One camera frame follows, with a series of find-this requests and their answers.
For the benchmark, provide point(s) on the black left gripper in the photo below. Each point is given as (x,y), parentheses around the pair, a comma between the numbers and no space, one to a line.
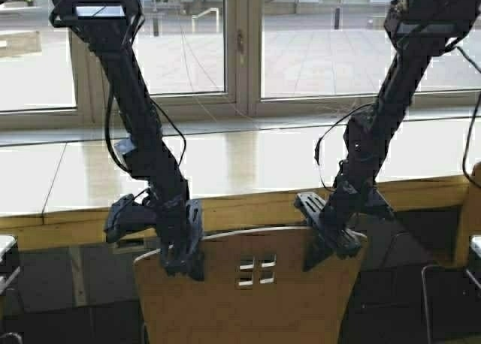
(179,230)

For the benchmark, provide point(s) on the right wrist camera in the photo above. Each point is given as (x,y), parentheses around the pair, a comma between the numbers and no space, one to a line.
(376,205)

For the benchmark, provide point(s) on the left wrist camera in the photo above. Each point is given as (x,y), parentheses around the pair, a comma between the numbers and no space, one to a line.
(126,216)

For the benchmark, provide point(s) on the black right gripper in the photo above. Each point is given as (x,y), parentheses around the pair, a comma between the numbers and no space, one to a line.
(328,218)

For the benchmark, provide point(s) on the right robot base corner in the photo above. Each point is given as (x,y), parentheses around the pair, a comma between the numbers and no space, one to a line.
(473,260)

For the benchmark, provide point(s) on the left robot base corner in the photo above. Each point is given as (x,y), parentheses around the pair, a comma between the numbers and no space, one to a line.
(10,260)

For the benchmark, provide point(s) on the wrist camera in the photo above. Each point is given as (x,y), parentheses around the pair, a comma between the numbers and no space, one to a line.
(126,216)
(376,205)

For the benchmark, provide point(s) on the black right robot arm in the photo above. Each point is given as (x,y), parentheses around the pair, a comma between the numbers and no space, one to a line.
(419,30)

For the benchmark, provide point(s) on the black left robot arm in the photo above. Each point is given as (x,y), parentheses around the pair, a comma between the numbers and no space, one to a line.
(108,28)

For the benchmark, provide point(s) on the wooden cutout chair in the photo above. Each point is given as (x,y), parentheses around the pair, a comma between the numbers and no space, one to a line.
(451,301)
(255,290)

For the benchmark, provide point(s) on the long wooden window counter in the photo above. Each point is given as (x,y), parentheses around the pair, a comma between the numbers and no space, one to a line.
(59,194)

